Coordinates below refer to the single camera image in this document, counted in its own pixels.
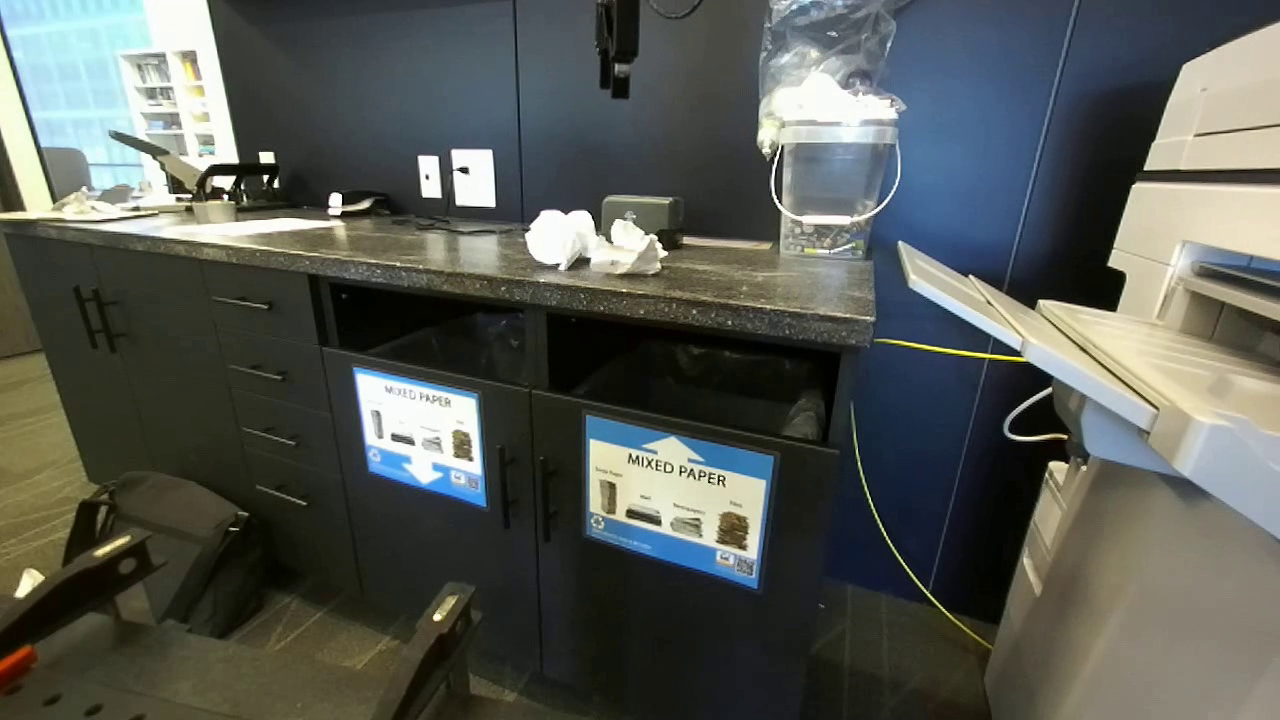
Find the large white wall outlet plate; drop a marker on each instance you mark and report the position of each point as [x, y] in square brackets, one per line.
[474, 177]

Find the grey tape roll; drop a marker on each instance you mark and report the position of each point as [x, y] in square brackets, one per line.
[215, 210]

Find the mixed paper sign down arrow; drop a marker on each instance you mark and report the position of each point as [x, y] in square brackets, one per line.
[423, 436]

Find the mixed paper sign up arrow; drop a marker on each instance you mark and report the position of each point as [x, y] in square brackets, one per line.
[679, 503]

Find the black desktop hole punch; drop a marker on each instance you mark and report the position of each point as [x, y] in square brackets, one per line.
[226, 177]

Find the medium white paper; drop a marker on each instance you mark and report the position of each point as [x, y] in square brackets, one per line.
[635, 249]

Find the large grey office printer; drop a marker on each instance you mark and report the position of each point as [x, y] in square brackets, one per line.
[1161, 584]

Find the white shelf unit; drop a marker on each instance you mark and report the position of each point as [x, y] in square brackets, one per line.
[169, 103]

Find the small white wall plate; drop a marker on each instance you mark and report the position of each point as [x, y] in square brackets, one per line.
[428, 177]

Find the dark cabinet with granite counter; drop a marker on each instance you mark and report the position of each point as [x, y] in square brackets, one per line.
[163, 384]

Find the small black box device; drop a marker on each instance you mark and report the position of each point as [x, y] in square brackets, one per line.
[641, 210]

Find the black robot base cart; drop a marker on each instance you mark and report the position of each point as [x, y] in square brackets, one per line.
[202, 667]

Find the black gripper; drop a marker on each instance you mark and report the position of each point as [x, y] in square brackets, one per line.
[618, 28]

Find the flat white paper sheet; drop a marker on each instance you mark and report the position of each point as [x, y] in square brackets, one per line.
[215, 228]

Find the white power adapter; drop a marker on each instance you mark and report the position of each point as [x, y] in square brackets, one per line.
[352, 201]

